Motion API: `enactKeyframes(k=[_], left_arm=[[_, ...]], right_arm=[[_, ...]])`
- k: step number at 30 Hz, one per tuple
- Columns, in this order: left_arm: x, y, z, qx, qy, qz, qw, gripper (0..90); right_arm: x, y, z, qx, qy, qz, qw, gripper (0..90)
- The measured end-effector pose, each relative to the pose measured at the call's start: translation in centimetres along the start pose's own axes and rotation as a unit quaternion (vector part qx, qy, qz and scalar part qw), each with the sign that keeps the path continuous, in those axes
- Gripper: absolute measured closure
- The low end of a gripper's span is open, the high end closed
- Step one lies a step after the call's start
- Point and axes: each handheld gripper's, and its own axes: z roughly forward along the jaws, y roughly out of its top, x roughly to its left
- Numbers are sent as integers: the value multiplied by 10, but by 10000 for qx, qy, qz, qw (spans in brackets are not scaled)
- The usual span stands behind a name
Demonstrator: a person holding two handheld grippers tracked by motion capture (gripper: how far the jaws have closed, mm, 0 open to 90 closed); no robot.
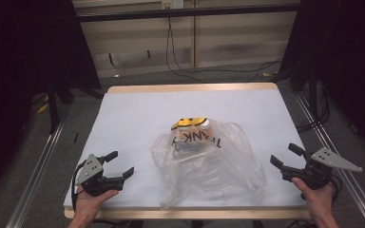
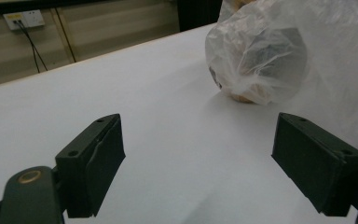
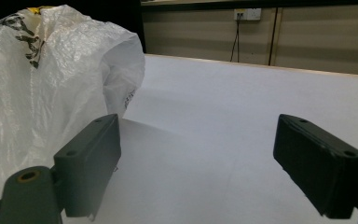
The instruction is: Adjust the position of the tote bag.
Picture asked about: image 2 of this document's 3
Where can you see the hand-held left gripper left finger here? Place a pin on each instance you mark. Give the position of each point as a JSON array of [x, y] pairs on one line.
[[84, 168]]

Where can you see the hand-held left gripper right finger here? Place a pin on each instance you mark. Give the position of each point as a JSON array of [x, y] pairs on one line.
[[313, 158]]

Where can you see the translucent white plastic bag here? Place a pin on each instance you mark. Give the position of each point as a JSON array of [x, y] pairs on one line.
[[332, 46]]

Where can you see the wooden table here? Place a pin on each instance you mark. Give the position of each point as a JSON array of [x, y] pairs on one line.
[[167, 93]]

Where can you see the white wall socket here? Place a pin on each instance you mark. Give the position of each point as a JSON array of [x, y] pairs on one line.
[[24, 19]]

